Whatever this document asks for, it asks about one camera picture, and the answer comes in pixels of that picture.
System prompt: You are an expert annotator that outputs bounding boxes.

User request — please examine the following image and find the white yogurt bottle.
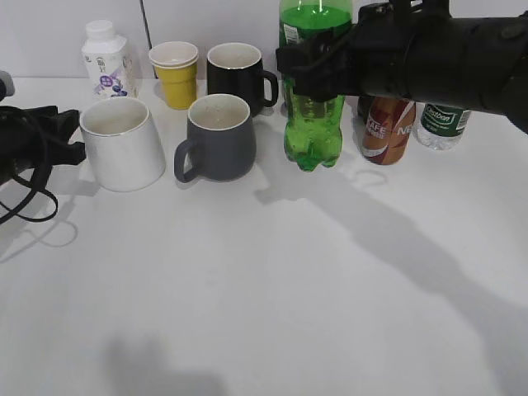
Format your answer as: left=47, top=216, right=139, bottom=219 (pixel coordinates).
left=82, top=20, right=137, bottom=100

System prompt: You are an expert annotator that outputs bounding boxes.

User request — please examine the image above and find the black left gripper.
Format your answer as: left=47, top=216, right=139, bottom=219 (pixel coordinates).
left=1, top=106, right=86, bottom=184

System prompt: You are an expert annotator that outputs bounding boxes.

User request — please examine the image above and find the dark cola bottle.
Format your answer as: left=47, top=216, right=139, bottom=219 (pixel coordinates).
left=357, top=95, right=375, bottom=124

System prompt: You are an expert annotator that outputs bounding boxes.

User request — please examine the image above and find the brown coffee drink bottle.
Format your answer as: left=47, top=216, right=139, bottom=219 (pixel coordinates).
left=361, top=97, right=417, bottom=166

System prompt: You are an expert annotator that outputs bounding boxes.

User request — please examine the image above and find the yellow paper cup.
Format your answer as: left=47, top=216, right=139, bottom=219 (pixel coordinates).
left=148, top=41, right=199, bottom=110

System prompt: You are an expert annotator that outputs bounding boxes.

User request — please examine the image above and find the white ceramic mug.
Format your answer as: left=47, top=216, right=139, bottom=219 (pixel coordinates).
left=79, top=97, right=166, bottom=192

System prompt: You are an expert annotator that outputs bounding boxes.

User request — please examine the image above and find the black looping cable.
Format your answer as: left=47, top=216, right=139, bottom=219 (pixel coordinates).
left=0, top=111, right=59, bottom=226

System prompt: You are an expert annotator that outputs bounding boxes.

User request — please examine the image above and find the grey ceramic mug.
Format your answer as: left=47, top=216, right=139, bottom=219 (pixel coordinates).
left=173, top=93, right=257, bottom=183

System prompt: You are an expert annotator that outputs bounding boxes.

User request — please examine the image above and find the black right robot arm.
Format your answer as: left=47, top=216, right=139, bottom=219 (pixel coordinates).
left=276, top=1, right=527, bottom=130

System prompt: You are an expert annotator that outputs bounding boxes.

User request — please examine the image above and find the black ceramic mug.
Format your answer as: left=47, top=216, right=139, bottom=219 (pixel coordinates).
left=206, top=42, right=279, bottom=116

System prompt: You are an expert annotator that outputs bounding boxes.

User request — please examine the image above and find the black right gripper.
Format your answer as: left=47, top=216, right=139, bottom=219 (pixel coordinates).
left=276, top=2, right=417, bottom=101

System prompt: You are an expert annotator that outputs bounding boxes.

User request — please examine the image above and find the green soda bottle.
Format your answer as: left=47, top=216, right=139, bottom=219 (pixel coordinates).
left=279, top=0, right=353, bottom=172

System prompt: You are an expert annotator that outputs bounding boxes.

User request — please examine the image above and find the black vertical cable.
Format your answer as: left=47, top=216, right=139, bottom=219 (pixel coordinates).
left=139, top=0, right=152, bottom=51

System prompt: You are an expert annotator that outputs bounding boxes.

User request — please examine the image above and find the clear water bottle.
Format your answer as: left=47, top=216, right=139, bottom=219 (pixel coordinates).
left=417, top=104, right=472, bottom=151

